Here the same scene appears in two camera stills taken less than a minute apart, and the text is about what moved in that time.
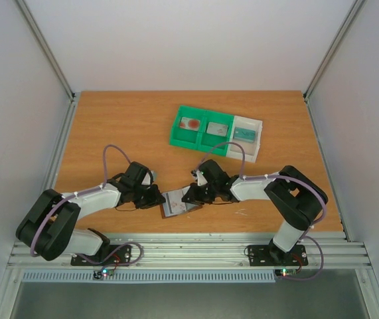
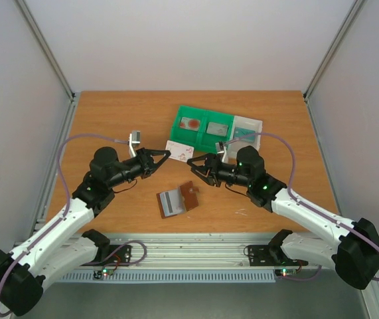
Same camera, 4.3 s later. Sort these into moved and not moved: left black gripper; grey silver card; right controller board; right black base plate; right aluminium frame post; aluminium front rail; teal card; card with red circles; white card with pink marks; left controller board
Moved: white card with pink marks; left black gripper
Not moved: card with red circles; aluminium front rail; right controller board; right black base plate; teal card; right aluminium frame post; left controller board; grey silver card
